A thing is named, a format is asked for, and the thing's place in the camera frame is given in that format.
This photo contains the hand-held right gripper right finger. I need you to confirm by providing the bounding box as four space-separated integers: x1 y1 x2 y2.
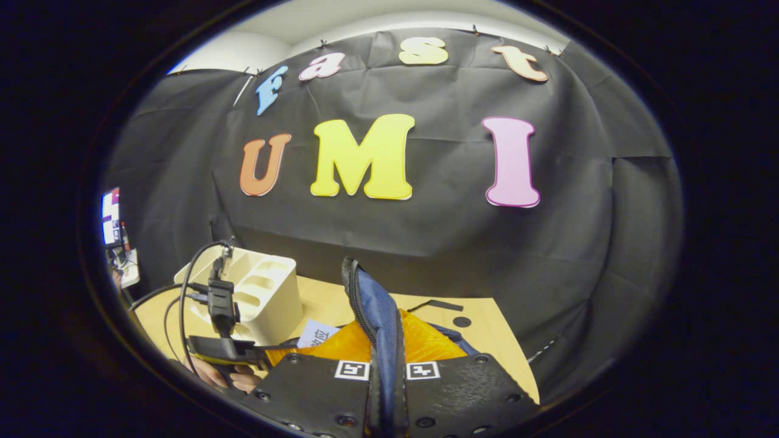
396 309 539 438

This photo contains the computer monitor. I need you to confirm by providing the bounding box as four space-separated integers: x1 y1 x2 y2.
100 187 121 246

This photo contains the white side table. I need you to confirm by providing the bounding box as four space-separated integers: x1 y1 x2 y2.
113 246 141 290

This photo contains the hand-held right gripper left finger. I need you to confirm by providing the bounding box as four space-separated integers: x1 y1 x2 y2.
240 325 374 438

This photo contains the blue schoolbag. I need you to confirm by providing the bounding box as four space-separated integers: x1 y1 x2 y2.
341 257 481 438

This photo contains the white bookshelf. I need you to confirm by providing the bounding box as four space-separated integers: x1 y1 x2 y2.
175 246 304 346

